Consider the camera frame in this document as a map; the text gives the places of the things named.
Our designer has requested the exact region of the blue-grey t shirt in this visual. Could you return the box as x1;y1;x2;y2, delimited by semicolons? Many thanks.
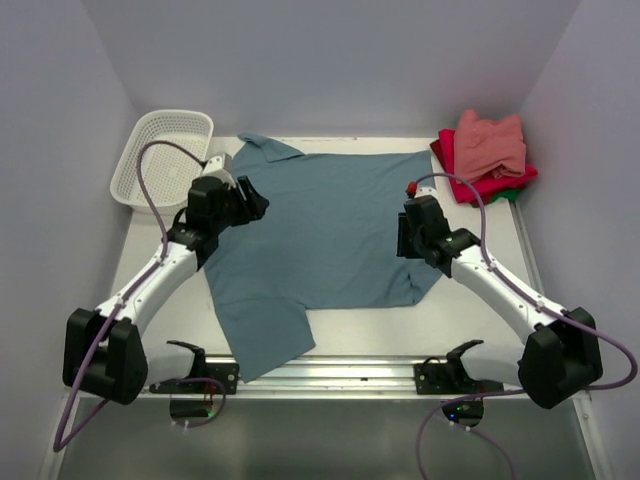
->
204;133;440;381

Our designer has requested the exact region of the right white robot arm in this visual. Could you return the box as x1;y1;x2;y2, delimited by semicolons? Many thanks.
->
397;195;603;409

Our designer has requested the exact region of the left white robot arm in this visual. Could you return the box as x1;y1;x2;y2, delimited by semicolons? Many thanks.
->
62;173;269;405

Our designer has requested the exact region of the white plastic basket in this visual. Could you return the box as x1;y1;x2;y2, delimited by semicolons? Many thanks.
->
110;109;214;216

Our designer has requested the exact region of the folded red shirt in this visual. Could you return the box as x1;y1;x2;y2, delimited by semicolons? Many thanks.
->
430;129;538;207

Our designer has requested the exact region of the folded green shirt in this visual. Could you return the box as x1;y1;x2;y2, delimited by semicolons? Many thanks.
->
487;188;522;204

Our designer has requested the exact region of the folded salmon pink shirt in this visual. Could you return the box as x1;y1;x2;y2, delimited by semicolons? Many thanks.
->
454;109;527;182

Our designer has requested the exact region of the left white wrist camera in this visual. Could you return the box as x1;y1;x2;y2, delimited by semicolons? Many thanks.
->
201;152;236;187

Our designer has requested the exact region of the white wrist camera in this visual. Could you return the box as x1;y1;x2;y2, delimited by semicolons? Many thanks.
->
201;152;236;187
405;182;437;200

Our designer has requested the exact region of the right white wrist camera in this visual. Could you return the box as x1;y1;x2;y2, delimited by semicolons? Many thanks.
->
405;182;437;200

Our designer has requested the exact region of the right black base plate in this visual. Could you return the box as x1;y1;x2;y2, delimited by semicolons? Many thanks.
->
413;358;504;395

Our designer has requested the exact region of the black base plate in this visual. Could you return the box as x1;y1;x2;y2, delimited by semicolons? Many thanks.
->
413;358;504;395
149;363;239;395

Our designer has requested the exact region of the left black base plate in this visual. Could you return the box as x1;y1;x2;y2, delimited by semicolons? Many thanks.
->
149;363;239;395

